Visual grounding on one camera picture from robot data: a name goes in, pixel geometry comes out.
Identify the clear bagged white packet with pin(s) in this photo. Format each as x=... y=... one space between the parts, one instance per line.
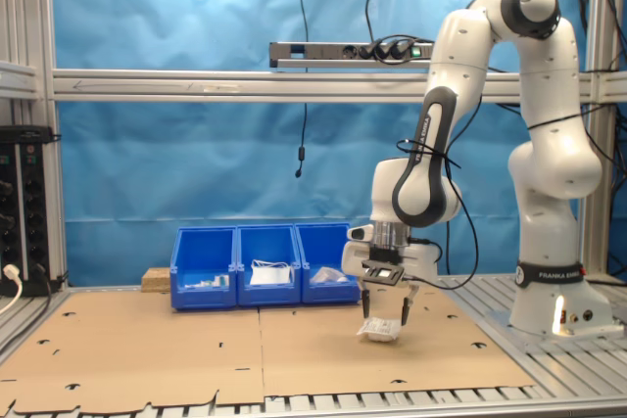
x=327 y=276

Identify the black power plug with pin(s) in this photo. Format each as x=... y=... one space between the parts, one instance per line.
x=400 y=48
x=382 y=50
x=367 y=51

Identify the wooden block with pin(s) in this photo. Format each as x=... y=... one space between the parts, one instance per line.
x=156 y=280

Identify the long aluminium cross beam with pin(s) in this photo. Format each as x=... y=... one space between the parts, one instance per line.
x=147 y=85

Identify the short aluminium side beam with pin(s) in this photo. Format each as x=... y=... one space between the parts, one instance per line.
x=17 y=79

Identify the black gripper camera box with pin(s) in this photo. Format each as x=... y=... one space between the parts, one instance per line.
x=383 y=273

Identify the brown cardboard sheet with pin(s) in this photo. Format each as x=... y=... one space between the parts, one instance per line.
x=318 y=364
x=147 y=349

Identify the white face mask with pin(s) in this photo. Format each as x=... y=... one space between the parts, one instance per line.
x=268 y=276

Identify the blue bin with small packets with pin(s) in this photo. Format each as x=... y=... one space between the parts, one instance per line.
x=201 y=298

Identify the small flat white packet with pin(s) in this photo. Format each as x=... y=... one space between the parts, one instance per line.
x=198 y=285

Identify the wide aluminium frame post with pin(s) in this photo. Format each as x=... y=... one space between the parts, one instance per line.
x=46 y=21

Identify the blue bin with masks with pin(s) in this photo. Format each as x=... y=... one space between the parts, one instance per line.
x=267 y=242

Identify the black socket tower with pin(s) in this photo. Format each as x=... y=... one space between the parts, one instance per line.
x=29 y=202

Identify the small teal white packet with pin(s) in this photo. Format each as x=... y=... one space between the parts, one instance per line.
x=223 y=280

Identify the clear tape strip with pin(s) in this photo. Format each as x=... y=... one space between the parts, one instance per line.
x=223 y=88

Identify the silver power strip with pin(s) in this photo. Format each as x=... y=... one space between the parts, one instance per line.
x=313 y=52

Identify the blue bin with clear bags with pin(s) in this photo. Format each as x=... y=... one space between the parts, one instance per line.
x=325 y=242

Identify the white printed medical packet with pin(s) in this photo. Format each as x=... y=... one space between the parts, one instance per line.
x=379 y=333

